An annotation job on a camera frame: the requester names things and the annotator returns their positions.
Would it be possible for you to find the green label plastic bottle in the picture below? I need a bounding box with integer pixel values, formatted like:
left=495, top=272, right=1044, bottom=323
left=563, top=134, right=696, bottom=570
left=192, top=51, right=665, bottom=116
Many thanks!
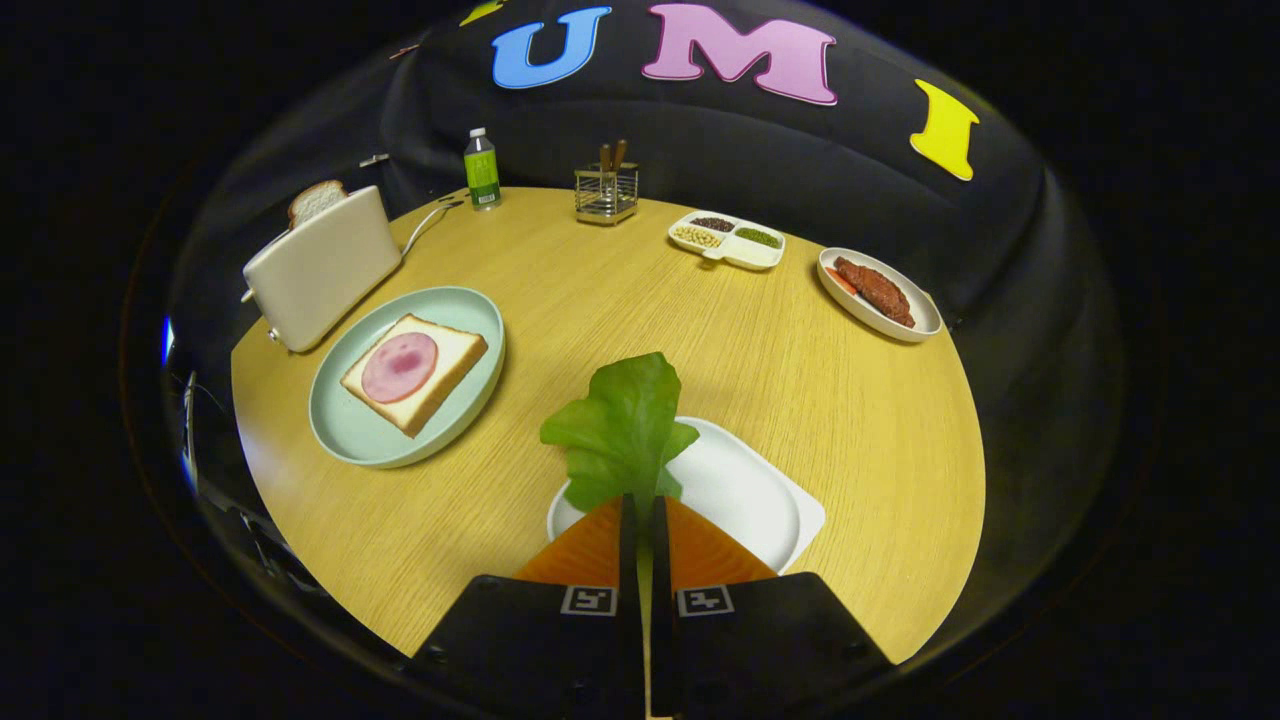
left=463, top=127, right=503, bottom=211

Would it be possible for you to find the square toast slice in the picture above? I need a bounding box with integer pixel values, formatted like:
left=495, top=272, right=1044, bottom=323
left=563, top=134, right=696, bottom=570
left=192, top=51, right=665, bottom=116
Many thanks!
left=340, top=314, right=489, bottom=438

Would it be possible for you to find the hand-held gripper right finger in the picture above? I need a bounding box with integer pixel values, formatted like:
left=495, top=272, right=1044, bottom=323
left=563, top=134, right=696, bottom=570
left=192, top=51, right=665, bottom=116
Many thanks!
left=650, top=495, right=896, bottom=720

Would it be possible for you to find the pink ham slice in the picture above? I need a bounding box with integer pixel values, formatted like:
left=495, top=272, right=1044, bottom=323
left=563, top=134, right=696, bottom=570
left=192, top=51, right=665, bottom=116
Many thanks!
left=361, top=332, right=439, bottom=404

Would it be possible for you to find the brown-crust bread slice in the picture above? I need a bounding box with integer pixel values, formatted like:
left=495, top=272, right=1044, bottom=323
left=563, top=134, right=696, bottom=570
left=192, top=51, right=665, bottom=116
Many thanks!
left=288, top=180, right=348, bottom=229

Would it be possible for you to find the green lettuce leaf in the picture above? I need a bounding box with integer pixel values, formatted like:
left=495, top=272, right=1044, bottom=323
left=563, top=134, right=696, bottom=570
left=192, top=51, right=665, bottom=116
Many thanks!
left=540, top=352, right=701, bottom=601

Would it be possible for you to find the white toaster cable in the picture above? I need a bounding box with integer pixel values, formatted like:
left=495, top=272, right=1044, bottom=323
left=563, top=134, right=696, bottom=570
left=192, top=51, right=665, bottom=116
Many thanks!
left=403, top=198, right=466, bottom=257

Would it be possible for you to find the white divided bean dish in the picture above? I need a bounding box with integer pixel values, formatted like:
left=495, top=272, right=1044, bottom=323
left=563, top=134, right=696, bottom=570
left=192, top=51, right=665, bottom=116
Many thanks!
left=667, top=210, right=787, bottom=272

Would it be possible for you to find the brown meat patty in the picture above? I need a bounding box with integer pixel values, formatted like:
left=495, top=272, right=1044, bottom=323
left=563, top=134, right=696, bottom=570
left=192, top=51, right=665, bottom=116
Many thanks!
left=833, top=257, right=916, bottom=328

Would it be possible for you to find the white oval plate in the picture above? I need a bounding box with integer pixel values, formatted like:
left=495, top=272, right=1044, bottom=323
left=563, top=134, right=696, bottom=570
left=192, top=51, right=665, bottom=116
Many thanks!
left=817, top=247, right=944, bottom=344

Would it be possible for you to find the metal wire utensil holder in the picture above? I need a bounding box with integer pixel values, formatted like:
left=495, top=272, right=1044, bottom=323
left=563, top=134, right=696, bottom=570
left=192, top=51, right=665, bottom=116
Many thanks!
left=574, top=163, right=640, bottom=226

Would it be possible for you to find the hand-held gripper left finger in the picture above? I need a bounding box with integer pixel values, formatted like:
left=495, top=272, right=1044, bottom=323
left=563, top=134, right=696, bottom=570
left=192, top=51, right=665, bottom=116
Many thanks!
left=405, top=493, right=641, bottom=720

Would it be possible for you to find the white rectangular tray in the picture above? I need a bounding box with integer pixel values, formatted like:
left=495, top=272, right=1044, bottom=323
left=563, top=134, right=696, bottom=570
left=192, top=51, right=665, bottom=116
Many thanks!
left=547, top=417, right=827, bottom=576

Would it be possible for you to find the white toaster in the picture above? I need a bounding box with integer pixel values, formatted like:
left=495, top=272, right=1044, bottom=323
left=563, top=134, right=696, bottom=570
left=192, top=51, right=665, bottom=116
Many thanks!
left=241, top=185, right=403, bottom=354

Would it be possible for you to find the pale green round plate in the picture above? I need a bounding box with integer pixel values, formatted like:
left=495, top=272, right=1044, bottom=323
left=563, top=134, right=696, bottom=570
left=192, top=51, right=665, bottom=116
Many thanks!
left=308, top=286, right=507, bottom=469

